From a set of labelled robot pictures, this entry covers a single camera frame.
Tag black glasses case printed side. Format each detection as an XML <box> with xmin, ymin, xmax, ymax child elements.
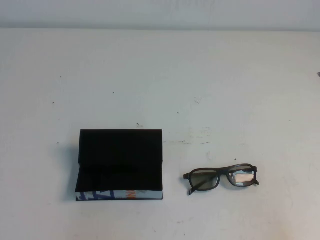
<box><xmin>75</xmin><ymin>129</ymin><xmax>165</xmax><ymax>202</ymax></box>

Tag black framed glasses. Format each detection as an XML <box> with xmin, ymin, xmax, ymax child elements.
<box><xmin>182</xmin><ymin>163</ymin><xmax>261</xmax><ymax>197</ymax></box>

